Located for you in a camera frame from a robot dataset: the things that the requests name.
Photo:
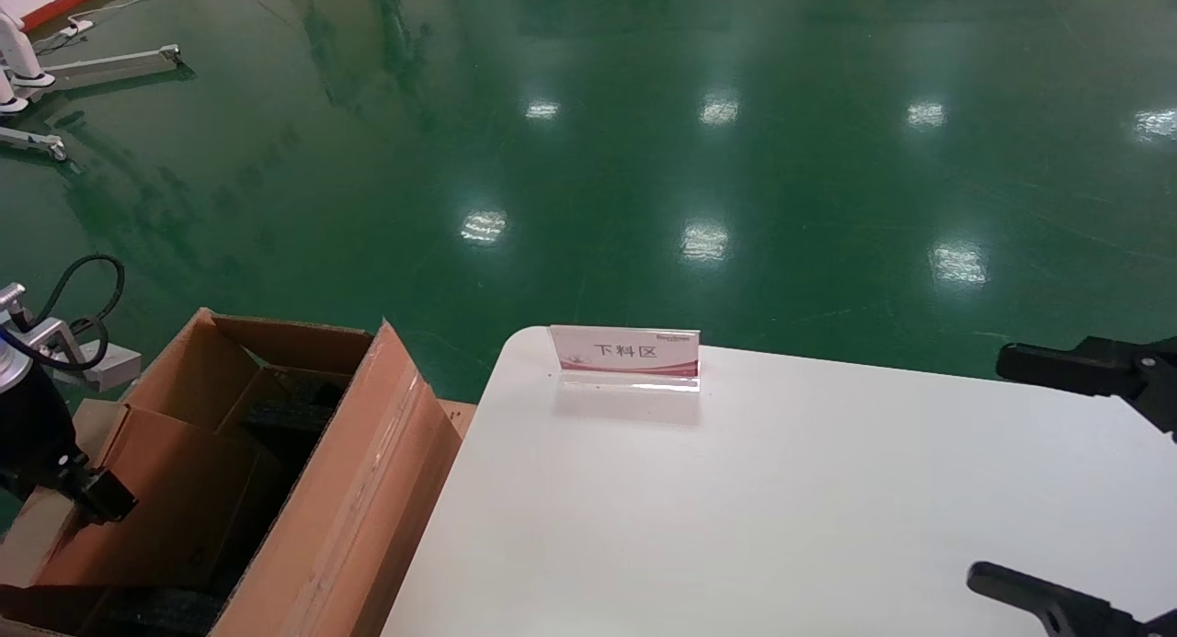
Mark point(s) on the black foam block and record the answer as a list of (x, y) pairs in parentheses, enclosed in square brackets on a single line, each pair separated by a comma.
[(165, 614), (294, 407)]

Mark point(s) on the white black humanoid robot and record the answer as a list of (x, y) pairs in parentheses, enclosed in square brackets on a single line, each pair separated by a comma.
[(20, 53)]

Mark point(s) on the metal robot stand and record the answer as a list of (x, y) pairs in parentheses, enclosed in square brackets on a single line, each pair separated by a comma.
[(110, 62)]

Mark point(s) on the large open cardboard box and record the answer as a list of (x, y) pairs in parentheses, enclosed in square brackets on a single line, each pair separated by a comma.
[(368, 490)]

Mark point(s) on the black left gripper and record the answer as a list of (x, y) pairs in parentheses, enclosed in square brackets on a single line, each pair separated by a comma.
[(32, 435)]

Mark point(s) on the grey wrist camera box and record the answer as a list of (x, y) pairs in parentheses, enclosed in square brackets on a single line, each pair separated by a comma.
[(115, 366)]

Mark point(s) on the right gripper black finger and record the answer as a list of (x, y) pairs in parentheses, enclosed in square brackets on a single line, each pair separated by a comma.
[(1103, 366), (1057, 605)]

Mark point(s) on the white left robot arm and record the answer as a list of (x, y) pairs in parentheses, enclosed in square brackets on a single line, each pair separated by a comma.
[(9, 352)]

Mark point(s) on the acrylic sign with red print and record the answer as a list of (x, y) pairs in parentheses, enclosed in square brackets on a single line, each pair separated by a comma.
[(625, 352)]

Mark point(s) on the small cardboard box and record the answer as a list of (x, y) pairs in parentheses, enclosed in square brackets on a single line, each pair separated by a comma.
[(184, 499)]

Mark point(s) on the white power strip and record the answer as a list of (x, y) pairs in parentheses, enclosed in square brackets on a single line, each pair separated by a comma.
[(78, 28)]

